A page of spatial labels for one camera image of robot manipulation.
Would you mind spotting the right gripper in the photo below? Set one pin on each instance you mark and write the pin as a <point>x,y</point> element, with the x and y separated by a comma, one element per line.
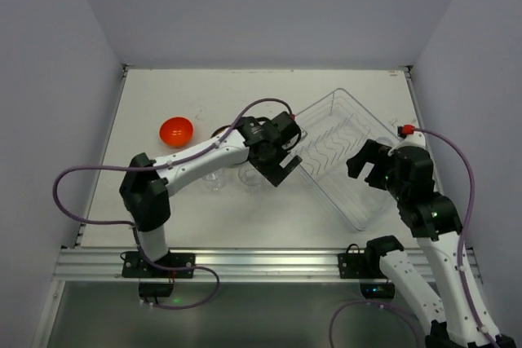
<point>375,165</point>

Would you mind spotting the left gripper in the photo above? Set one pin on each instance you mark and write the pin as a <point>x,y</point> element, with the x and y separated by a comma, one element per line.
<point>279,169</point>

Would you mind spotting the aluminium mounting rail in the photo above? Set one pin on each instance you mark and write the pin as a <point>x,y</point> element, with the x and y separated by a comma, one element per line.
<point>232,265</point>

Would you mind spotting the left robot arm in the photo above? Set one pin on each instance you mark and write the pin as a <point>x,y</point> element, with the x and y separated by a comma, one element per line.
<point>149,183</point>

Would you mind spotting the white wire dish rack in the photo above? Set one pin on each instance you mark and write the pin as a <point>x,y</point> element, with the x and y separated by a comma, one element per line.
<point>334,129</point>

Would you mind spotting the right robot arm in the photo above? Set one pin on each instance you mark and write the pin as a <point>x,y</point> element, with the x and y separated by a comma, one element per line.
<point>452,312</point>

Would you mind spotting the orange bowl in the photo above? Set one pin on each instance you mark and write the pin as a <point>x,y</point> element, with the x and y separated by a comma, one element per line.
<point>176,132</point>

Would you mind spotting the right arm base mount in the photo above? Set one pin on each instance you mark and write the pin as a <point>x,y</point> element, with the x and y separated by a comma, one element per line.
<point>353,264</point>

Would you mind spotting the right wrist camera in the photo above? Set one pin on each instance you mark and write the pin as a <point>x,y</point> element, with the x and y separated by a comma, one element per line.
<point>409,137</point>

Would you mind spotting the yellow patterned plate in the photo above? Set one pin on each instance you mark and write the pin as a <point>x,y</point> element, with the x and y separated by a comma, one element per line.
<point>220,131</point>

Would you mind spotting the clear glass cup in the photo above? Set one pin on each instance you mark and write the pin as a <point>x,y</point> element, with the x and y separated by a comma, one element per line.
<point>384,143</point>
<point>215,180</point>
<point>251,179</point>

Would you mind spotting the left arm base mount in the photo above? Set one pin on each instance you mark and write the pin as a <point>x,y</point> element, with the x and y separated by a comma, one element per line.
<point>173,265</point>

